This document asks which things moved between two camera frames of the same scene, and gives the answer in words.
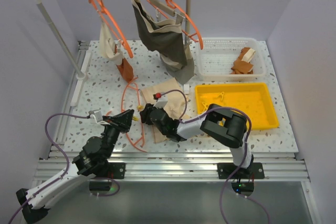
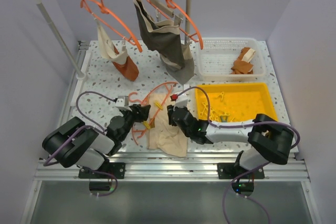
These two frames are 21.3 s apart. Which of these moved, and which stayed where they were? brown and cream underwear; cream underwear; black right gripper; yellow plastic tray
Moved: cream underwear; black right gripper
Stayed: brown and cream underwear; yellow plastic tray
